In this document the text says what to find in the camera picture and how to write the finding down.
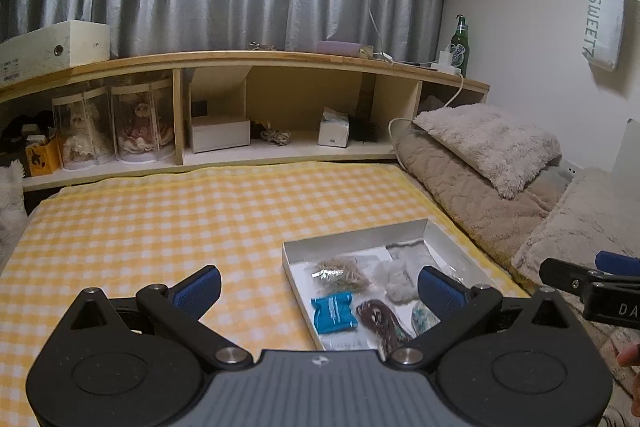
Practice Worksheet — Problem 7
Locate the brown quilted blanket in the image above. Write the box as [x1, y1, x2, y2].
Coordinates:
[396, 128, 568, 271]

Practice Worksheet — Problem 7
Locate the white tissue box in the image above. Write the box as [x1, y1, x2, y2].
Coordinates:
[318, 107, 349, 148]

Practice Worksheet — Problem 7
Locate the beige fluffy pillow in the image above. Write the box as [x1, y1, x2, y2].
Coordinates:
[413, 103, 562, 199]
[511, 168, 639, 287]

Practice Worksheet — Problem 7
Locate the purple flat box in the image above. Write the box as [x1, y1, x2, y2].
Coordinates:
[316, 40, 361, 57]

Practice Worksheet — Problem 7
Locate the blue floral fabric pouch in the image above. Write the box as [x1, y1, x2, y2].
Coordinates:
[411, 301, 440, 336]

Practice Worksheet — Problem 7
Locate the white sweet hanging bag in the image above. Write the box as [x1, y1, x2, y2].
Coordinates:
[582, 0, 626, 72]

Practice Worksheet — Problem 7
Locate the wooden headboard shelf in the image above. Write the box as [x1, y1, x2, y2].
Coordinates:
[1, 51, 489, 191]

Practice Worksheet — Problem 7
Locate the doll in cream dress case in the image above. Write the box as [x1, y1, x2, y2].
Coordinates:
[51, 87, 114, 171]

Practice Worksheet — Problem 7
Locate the yellow checkered blanket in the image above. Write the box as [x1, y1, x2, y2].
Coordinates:
[1, 162, 521, 426]

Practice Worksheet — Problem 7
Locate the coiled rope on shelf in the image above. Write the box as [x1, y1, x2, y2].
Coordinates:
[257, 123, 294, 148]

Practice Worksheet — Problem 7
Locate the grey curtain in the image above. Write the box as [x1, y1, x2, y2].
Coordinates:
[1, 0, 444, 62]

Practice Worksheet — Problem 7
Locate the white fluffy plush toy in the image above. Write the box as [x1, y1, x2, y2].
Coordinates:
[372, 259, 425, 305]

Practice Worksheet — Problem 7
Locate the white open box on shelf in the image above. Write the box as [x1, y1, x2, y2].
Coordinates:
[186, 66, 254, 154]

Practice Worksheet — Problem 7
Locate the white storage box on top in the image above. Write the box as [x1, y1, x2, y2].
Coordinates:
[0, 20, 111, 86]

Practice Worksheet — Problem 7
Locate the bag of brown cord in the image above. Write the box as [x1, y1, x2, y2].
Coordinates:
[356, 299, 414, 359]

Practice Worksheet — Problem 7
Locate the white fluffy cushion left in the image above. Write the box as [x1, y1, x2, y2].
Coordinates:
[0, 159, 29, 269]

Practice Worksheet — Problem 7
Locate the bag of beige cords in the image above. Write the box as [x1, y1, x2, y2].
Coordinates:
[311, 257, 371, 295]

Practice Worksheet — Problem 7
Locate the blue headphone cover packet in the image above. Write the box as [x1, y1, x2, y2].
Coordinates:
[311, 291, 358, 335]

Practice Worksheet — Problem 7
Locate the white shallow cardboard box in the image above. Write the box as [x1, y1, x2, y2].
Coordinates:
[282, 219, 498, 350]

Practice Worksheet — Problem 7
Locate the orange black cat box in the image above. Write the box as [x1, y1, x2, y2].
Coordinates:
[25, 139, 61, 176]

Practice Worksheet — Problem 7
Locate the green glass bottle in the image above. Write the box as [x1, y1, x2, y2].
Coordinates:
[449, 14, 470, 77]

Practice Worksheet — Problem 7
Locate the person's hand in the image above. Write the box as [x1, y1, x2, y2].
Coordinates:
[615, 340, 640, 417]

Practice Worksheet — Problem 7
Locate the grey foil pouch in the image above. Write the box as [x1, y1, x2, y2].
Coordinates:
[386, 241, 435, 281]

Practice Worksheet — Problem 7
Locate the white charger with cable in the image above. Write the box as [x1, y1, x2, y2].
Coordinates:
[361, 0, 467, 158]

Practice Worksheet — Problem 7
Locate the doll in red dress case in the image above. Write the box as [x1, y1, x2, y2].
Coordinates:
[111, 78, 175, 164]

